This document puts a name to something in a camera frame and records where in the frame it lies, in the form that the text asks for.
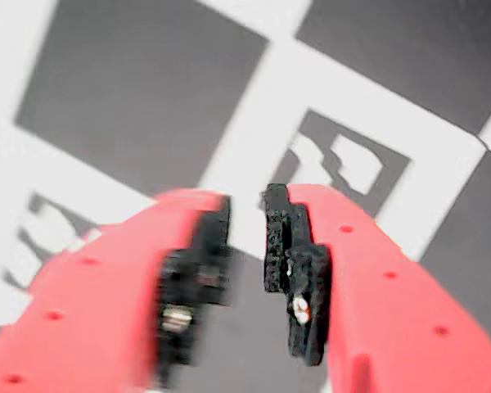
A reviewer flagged black white marker board mat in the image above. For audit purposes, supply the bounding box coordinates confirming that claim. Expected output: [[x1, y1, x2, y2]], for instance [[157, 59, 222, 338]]
[[0, 0, 491, 393]]

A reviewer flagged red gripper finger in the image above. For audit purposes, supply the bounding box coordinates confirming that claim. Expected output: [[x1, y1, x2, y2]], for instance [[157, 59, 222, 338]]
[[0, 188, 234, 393], [263, 183, 491, 393]]

